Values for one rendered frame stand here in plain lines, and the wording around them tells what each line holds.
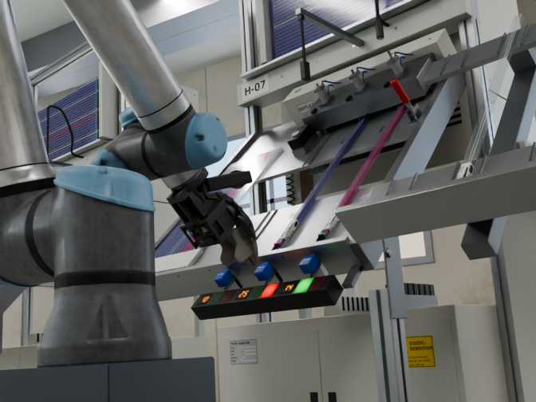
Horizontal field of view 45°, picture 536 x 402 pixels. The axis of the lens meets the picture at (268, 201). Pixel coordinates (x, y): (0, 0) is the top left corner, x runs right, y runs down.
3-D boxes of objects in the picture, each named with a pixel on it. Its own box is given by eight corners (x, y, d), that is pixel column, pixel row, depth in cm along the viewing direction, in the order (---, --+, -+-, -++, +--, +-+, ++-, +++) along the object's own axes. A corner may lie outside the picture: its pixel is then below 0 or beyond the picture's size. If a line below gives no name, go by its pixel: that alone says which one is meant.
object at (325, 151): (425, 151, 139) (415, 132, 137) (215, 208, 182) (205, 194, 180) (463, 79, 161) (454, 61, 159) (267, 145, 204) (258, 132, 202)
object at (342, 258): (364, 271, 113) (344, 239, 111) (136, 305, 156) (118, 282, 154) (367, 266, 114) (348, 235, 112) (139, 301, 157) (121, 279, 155)
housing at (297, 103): (460, 91, 159) (436, 41, 154) (305, 142, 191) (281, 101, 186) (468, 76, 164) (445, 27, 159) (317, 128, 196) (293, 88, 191)
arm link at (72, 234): (102, 268, 69) (101, 146, 72) (22, 281, 76) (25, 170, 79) (178, 274, 79) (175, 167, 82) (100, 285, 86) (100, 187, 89)
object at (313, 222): (360, 255, 113) (351, 241, 112) (133, 293, 156) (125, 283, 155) (394, 191, 126) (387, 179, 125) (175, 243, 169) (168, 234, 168)
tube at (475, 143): (461, 206, 85) (457, 200, 84) (451, 208, 86) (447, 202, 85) (524, 18, 117) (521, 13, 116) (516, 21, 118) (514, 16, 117)
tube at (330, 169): (282, 248, 126) (279, 244, 126) (277, 250, 127) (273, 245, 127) (370, 116, 161) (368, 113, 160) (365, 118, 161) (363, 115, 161)
